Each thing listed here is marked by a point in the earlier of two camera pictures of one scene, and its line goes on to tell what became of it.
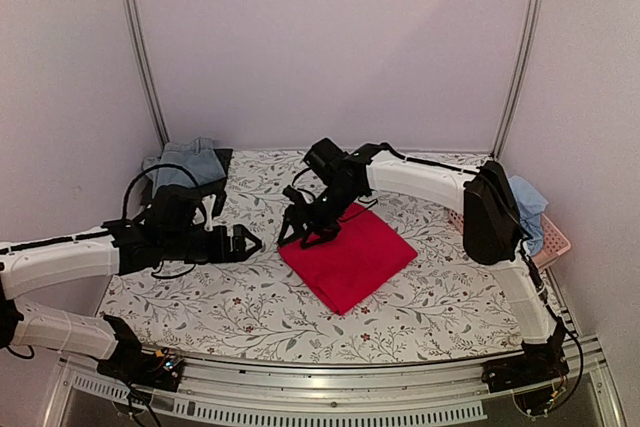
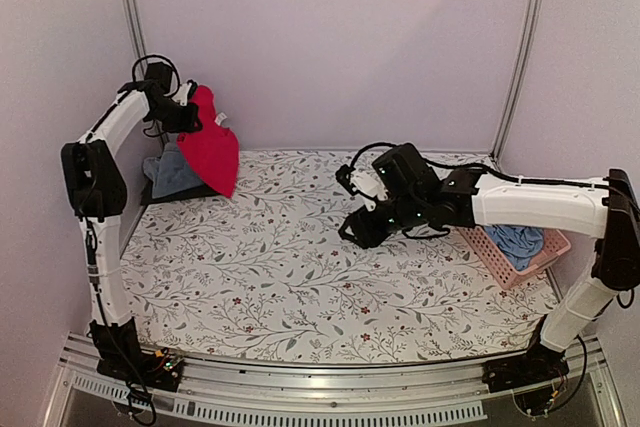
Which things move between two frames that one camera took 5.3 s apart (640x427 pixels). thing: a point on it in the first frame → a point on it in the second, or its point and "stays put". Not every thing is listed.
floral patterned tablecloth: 257,308 stays put
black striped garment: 217,188 → 199,191
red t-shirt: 364,258 → 213,149
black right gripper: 295,211 → 367,236
